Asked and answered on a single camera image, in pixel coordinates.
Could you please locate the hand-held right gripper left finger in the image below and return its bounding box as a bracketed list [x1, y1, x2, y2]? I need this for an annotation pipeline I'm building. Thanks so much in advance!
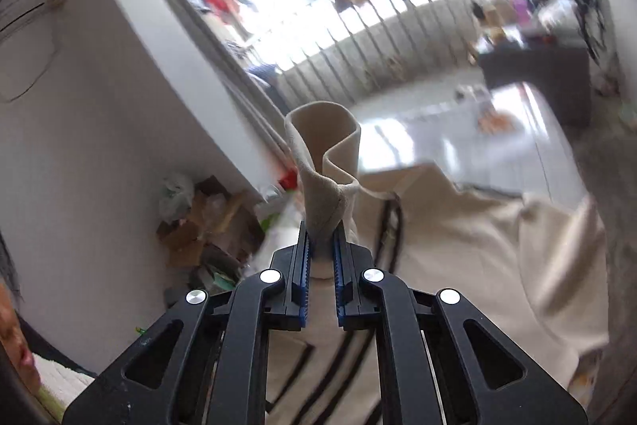
[62, 221, 312, 425]

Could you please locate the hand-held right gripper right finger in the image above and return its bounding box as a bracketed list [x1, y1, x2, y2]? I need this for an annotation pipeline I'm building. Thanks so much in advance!
[334, 225, 589, 425]

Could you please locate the cream jacket with black stripes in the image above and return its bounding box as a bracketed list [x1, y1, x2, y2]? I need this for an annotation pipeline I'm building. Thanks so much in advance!
[264, 102, 611, 425]

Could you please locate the cardboard box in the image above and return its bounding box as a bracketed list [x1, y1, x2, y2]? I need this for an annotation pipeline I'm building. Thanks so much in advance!
[156, 176, 266, 289]

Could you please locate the crumpled white plastic bag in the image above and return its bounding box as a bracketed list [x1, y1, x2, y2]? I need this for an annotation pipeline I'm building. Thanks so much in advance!
[159, 172, 196, 225]

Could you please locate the floral glossy table cover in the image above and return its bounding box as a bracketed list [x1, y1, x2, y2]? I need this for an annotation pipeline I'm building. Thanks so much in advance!
[348, 84, 589, 213]

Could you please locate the grey curtain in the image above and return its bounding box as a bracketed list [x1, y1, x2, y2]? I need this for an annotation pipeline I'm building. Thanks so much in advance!
[124, 0, 300, 207]

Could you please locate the metal balcony railing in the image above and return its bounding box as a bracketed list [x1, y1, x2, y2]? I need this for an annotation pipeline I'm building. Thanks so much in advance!
[259, 0, 529, 107]

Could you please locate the dark low cabinet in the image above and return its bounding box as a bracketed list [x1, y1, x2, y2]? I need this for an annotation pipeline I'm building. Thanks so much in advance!
[477, 37, 593, 128]

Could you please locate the person's face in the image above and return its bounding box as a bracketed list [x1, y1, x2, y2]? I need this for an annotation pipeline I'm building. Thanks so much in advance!
[0, 283, 41, 408]

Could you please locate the white plastic bag on cabinet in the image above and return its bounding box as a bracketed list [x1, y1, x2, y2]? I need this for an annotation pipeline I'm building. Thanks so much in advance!
[539, 0, 581, 33]

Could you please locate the wheelchair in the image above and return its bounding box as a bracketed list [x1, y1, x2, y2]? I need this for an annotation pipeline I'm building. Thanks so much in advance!
[576, 1, 612, 63]

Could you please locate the white air conditioner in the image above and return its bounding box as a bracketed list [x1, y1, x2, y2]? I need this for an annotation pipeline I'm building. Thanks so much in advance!
[0, 0, 68, 41]

